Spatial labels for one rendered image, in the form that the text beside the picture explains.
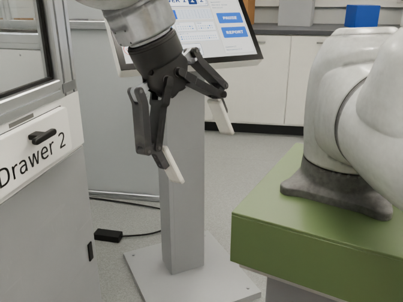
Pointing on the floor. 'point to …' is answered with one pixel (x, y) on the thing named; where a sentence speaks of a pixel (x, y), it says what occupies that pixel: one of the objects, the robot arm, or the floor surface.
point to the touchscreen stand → (187, 223)
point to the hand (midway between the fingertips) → (201, 151)
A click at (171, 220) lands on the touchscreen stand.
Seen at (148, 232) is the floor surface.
